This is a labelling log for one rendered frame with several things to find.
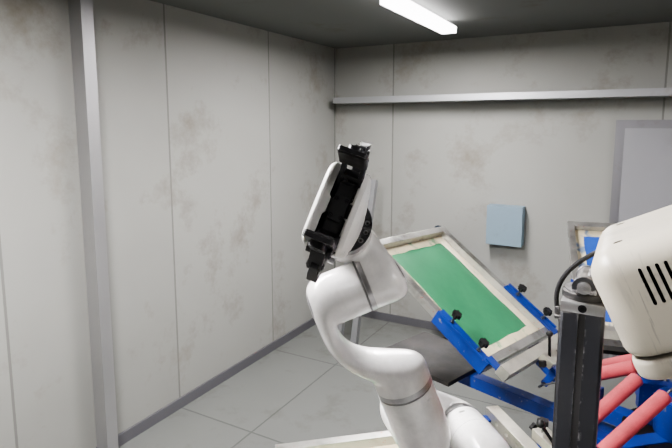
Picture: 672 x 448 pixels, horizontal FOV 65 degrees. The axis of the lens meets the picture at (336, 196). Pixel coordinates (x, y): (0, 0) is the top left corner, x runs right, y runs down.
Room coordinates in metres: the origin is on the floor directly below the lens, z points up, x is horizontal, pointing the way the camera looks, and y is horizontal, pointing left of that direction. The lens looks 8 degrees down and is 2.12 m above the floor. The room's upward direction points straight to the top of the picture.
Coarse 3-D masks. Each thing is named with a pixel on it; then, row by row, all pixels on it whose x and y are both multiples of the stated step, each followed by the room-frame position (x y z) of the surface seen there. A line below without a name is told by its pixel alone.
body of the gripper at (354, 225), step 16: (336, 176) 0.59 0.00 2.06; (368, 176) 0.59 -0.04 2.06; (320, 192) 0.58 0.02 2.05; (336, 192) 0.58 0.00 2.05; (352, 192) 0.58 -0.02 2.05; (368, 192) 0.61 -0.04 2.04; (320, 208) 0.58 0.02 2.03; (336, 208) 0.57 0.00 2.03; (352, 208) 0.57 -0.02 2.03; (320, 224) 0.62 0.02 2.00; (336, 224) 0.57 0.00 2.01; (352, 224) 0.57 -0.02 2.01; (304, 240) 0.57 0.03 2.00; (352, 240) 0.60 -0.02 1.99; (336, 256) 0.57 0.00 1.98
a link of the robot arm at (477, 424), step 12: (456, 408) 0.84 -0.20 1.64; (468, 408) 0.84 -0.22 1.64; (456, 420) 0.81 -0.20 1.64; (468, 420) 0.80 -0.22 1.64; (480, 420) 0.80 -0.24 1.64; (456, 432) 0.79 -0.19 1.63; (468, 432) 0.78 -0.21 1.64; (480, 432) 0.77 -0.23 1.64; (492, 432) 0.77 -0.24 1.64; (456, 444) 0.78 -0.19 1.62; (468, 444) 0.76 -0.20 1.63; (480, 444) 0.75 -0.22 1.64; (492, 444) 0.74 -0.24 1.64; (504, 444) 0.75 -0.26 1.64
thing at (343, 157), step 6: (342, 150) 0.53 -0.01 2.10; (348, 150) 0.53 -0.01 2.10; (354, 150) 0.53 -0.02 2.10; (360, 150) 0.54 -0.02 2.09; (366, 150) 0.58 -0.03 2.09; (342, 156) 0.54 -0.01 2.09; (348, 156) 0.53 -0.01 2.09; (354, 156) 0.53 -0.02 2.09; (360, 156) 0.53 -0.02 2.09; (366, 156) 0.53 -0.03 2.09; (342, 162) 0.56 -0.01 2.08; (348, 162) 0.55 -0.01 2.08; (354, 162) 0.55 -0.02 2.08; (360, 162) 0.54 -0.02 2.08; (366, 162) 0.54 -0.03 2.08; (360, 168) 0.56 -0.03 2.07; (366, 168) 0.56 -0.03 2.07
